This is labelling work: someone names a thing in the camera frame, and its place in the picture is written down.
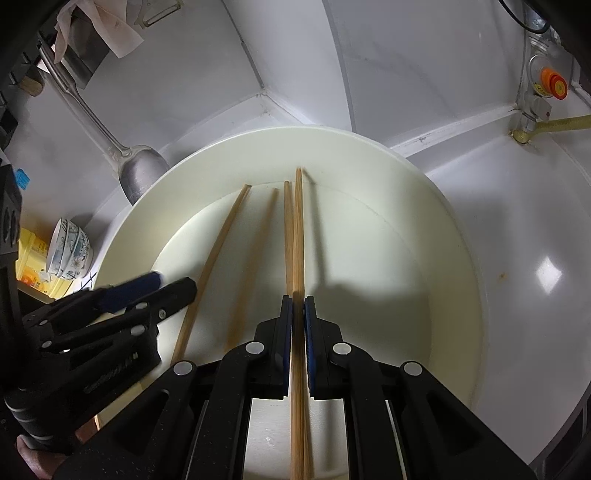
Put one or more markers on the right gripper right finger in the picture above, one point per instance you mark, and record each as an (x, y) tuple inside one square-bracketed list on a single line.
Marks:
[(338, 369)]

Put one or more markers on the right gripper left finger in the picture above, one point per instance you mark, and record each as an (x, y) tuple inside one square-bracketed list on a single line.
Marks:
[(256, 369)]

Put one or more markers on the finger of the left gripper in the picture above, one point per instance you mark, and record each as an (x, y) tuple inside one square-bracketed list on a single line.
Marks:
[(147, 312), (80, 309)]

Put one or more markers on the wooden chopstick two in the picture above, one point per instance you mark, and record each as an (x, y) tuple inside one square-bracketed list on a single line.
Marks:
[(186, 326)]

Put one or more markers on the wooden chopstick one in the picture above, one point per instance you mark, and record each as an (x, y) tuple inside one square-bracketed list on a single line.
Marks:
[(297, 430)]

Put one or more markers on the wooden chopstick four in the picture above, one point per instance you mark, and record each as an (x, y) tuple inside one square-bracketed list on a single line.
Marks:
[(288, 238)]

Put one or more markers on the person's left hand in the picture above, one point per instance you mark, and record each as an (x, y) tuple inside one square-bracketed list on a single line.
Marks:
[(42, 464)]

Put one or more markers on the yellow dish soap bottle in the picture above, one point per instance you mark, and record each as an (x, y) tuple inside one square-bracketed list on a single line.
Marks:
[(31, 267)]

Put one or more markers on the bottom blue white bowl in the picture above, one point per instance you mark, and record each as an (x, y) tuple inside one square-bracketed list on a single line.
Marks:
[(85, 256)]

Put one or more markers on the blue white bowl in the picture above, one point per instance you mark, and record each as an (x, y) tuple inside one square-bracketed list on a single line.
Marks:
[(70, 270), (56, 247), (85, 256)]

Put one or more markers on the top blue white bowl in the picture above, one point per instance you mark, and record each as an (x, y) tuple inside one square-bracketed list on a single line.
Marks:
[(56, 247)]

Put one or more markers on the middle blue white bowl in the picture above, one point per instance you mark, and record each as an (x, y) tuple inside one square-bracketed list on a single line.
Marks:
[(70, 270)]

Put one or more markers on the large cream round basin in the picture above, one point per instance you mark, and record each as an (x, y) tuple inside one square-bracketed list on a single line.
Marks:
[(385, 257)]

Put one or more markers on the metal spatula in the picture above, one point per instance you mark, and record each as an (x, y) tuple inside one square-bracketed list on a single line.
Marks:
[(137, 167)]

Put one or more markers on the pink beige hanging towel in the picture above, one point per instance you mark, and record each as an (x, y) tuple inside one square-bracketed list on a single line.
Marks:
[(109, 20)]

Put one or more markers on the metal peeler hanging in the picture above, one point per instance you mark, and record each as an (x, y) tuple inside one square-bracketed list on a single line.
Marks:
[(152, 11)]

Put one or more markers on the gas valve with pipe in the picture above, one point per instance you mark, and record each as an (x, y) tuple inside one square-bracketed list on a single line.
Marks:
[(546, 80)]

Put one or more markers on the blue wall hook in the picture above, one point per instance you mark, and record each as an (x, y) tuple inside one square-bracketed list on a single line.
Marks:
[(22, 179)]

